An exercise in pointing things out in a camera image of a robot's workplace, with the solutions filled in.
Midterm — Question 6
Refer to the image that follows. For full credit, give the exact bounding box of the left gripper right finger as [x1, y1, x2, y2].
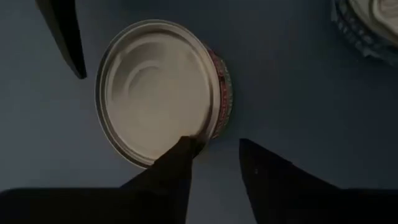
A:
[238, 138, 398, 224]

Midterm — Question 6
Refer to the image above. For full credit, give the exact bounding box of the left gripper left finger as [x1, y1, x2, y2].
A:
[0, 135, 200, 224]

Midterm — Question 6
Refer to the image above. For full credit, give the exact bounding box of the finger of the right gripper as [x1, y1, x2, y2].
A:
[34, 0, 88, 80]

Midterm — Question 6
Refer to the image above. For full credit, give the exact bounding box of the blue table mat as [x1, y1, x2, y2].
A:
[0, 0, 398, 224]

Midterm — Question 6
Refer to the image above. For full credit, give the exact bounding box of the dark blue label tuna can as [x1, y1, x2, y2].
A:
[330, 0, 398, 67]

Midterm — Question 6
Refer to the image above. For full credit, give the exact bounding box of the green label tuna can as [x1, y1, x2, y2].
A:
[94, 19, 234, 169]

